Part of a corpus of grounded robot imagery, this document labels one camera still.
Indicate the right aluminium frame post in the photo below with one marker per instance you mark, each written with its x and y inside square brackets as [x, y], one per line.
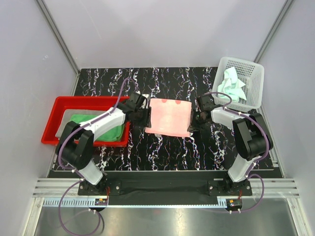
[274, 28]

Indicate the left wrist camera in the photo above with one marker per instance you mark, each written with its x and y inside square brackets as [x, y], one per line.
[146, 101]

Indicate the pink towel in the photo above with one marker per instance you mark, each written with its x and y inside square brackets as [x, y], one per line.
[170, 117]

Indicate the red plastic tray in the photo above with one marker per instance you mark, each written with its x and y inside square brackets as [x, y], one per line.
[63, 103]

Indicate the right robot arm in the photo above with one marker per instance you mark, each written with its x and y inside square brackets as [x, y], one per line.
[251, 135]

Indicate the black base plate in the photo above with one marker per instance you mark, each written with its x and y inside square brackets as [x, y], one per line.
[165, 188]

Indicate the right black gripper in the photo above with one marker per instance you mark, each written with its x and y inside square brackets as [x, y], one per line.
[194, 127]

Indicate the green towel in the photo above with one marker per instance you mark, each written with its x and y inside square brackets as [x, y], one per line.
[113, 135]

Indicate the left aluminium frame post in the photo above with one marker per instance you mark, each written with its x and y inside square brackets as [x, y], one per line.
[57, 35]

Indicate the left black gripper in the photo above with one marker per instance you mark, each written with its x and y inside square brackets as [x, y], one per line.
[146, 122]

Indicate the white towel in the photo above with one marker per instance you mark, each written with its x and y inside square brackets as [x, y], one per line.
[231, 86]

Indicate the grey towel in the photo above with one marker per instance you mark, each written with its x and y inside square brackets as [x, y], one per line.
[67, 114]

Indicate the aluminium frame post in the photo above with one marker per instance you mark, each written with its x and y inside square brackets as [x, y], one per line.
[57, 35]
[274, 28]

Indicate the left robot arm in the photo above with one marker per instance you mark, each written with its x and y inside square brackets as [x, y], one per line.
[76, 143]

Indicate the white plastic basket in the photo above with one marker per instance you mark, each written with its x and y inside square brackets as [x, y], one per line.
[251, 74]

